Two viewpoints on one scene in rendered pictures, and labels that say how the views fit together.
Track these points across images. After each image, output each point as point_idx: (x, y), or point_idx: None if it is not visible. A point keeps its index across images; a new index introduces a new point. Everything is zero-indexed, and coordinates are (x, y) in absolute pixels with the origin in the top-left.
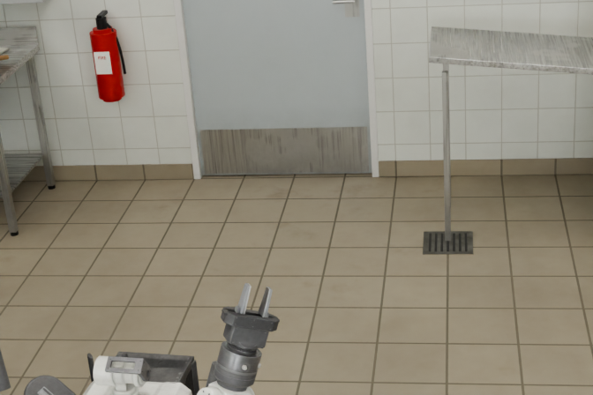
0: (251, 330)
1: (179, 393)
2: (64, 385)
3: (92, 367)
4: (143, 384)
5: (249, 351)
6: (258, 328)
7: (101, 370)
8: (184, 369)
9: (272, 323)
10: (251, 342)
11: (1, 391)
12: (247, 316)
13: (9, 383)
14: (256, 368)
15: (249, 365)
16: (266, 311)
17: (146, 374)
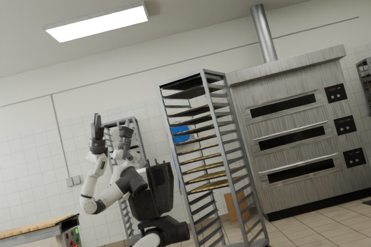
0: (93, 129)
1: (139, 170)
2: (144, 165)
3: (155, 162)
4: (131, 162)
5: (93, 138)
6: (93, 129)
7: None
8: (155, 165)
9: (94, 127)
10: (93, 134)
11: (122, 159)
12: (91, 124)
13: (125, 157)
14: (93, 145)
15: (90, 142)
16: (95, 123)
17: (131, 158)
